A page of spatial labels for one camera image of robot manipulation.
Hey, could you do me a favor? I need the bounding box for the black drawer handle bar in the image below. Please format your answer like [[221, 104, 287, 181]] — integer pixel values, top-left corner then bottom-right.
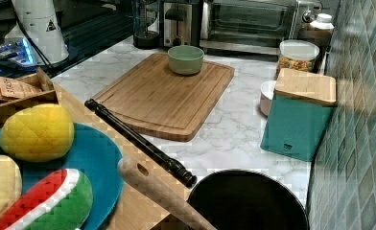
[[84, 99, 198, 188]]

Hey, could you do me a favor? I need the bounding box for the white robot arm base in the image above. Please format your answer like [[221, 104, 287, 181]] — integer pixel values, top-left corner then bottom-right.
[[5, 0, 69, 66]]

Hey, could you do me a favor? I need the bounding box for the bamboo cutting board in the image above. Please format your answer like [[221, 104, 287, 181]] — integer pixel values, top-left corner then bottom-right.
[[93, 53, 234, 142]]

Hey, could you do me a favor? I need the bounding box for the green ceramic bowl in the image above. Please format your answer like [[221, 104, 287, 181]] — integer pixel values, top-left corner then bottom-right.
[[168, 45, 204, 75]]

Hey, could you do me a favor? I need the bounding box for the small white cup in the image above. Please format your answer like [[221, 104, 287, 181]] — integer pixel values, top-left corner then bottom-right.
[[260, 80, 276, 116]]

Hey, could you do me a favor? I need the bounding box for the silver toaster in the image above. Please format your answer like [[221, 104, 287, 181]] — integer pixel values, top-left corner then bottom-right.
[[160, 0, 203, 47]]

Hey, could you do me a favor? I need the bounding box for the black frying pan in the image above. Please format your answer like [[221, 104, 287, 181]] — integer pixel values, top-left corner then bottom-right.
[[188, 170, 310, 230]]

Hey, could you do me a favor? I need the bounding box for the blue round plate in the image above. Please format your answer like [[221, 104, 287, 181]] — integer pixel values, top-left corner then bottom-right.
[[16, 123, 124, 230]]

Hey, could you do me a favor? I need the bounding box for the stainless toaster oven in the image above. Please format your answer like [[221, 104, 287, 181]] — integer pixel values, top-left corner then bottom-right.
[[200, 0, 322, 55]]

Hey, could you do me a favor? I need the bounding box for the black glass coffee grinder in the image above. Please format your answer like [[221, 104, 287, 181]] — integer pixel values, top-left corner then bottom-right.
[[131, 0, 159, 50]]

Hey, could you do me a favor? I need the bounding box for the teal canister with bamboo lid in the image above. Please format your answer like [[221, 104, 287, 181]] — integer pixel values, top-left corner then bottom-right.
[[261, 68, 337, 162]]

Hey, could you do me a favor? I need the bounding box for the clear cereal container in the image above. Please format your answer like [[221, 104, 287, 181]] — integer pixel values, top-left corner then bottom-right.
[[276, 39, 319, 74]]

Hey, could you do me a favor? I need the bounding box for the yellow plush pineapple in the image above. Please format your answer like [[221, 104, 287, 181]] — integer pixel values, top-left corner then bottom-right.
[[0, 103, 75, 162]]

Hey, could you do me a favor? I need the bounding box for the plush watermelon slice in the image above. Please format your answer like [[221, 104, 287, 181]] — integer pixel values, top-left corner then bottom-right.
[[0, 169, 93, 230]]

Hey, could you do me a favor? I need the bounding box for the white lidded jar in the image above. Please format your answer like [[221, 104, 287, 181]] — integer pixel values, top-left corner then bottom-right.
[[309, 13, 334, 37]]

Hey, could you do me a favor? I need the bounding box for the wooden tray organizer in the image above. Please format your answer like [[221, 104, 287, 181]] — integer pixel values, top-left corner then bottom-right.
[[0, 68, 58, 127]]

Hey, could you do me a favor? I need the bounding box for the beige plush toy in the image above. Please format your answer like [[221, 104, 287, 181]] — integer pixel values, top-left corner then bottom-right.
[[0, 155, 22, 215]]

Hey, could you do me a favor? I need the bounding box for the wooden pan handle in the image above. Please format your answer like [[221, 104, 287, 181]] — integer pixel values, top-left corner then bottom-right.
[[117, 158, 217, 230]]

